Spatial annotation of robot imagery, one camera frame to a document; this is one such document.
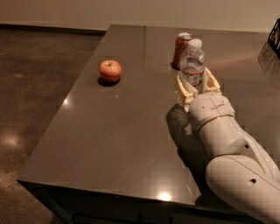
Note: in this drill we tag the clear plastic water bottle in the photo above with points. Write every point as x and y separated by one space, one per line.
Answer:
193 62

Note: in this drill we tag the red soda can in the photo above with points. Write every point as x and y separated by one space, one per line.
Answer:
181 44

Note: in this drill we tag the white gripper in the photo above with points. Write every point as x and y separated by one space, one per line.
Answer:
210 108

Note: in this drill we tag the black object at table edge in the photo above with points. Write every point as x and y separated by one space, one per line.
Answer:
274 38

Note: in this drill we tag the red apple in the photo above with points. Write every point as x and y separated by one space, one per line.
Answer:
110 70

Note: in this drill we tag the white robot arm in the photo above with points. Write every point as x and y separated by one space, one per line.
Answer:
240 171

